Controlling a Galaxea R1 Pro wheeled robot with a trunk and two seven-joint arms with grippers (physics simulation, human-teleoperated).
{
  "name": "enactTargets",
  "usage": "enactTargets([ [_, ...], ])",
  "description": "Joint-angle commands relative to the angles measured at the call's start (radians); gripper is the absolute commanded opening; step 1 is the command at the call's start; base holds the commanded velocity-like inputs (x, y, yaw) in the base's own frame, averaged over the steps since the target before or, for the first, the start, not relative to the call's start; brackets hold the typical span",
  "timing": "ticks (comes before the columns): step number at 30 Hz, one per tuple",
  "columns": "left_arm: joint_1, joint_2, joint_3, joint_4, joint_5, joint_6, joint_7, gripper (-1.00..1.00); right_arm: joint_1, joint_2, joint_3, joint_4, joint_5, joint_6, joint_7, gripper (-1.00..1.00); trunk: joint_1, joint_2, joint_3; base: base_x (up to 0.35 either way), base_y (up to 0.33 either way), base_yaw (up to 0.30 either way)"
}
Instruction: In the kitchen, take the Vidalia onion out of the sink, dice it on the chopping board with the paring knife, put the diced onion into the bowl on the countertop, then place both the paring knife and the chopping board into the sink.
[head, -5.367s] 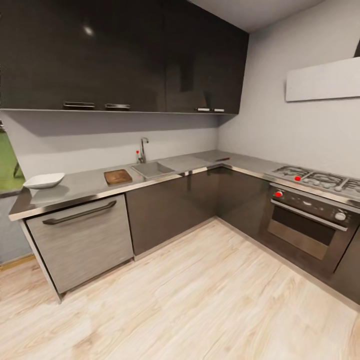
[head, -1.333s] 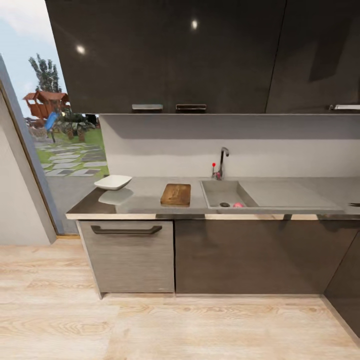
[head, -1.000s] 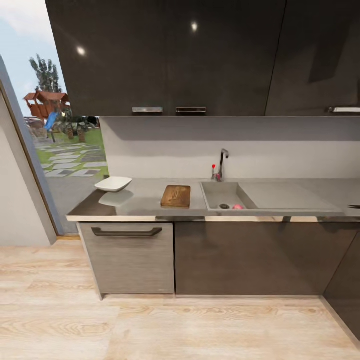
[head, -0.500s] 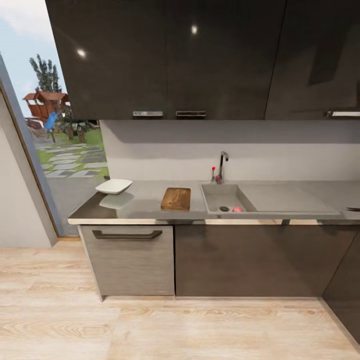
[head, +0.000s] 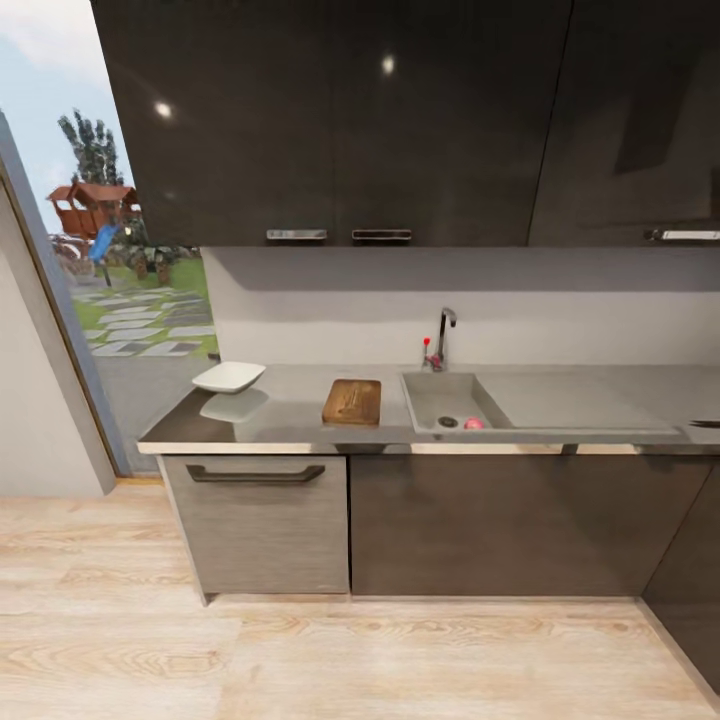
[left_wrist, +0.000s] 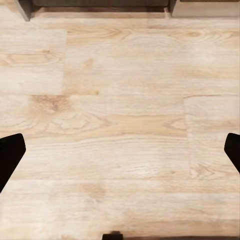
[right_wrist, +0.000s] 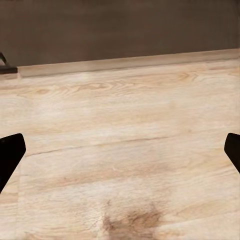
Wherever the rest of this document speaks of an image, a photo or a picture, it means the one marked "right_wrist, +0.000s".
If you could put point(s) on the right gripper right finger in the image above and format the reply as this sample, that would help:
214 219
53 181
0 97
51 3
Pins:
232 149

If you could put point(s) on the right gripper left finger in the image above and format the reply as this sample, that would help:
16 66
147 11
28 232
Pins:
12 149

